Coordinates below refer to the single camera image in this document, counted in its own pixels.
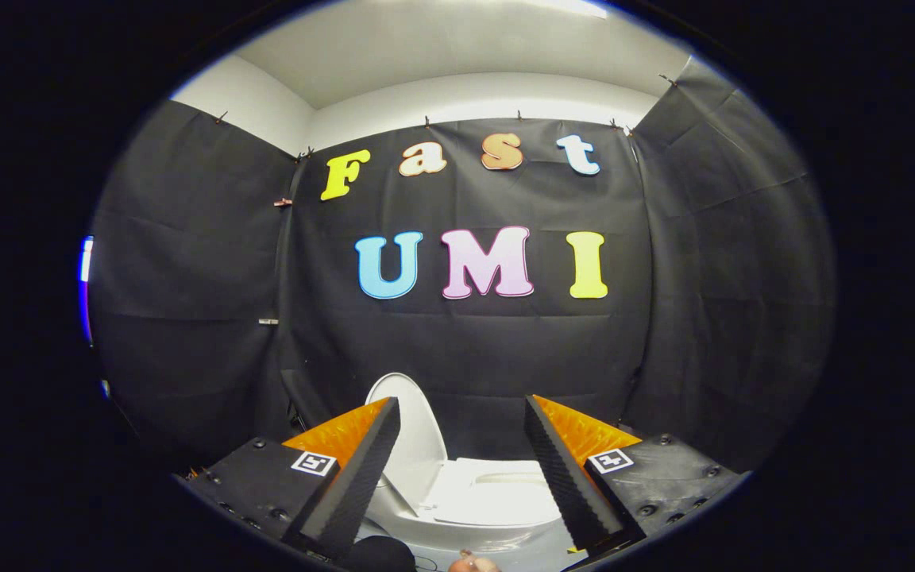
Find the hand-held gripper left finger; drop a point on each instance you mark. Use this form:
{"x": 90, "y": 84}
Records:
{"x": 362, "y": 469}

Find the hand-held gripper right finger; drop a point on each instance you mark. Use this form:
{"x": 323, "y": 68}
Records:
{"x": 557, "y": 469}

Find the white toilet seat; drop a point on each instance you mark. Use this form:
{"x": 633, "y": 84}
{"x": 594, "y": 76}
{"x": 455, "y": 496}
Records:
{"x": 497, "y": 496}

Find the dark rounded object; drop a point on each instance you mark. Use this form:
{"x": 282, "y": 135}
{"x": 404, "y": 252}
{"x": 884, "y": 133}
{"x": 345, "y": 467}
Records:
{"x": 382, "y": 556}

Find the black backdrop cloth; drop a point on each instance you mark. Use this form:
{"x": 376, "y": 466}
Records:
{"x": 473, "y": 349}

